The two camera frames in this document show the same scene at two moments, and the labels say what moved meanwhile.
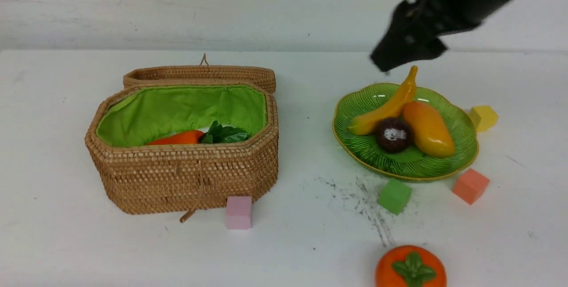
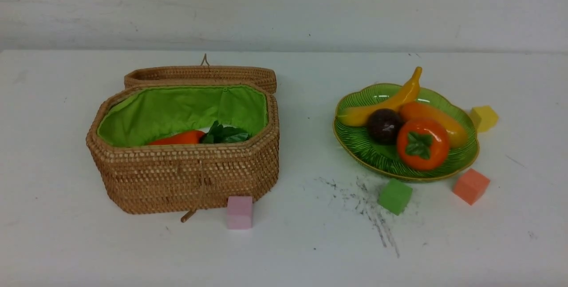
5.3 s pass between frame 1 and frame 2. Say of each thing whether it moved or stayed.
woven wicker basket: stayed
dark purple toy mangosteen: moved
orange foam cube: stayed
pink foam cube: stayed
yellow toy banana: moved
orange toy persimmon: moved
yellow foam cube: stayed
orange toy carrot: stayed
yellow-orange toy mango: moved
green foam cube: stayed
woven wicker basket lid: stayed
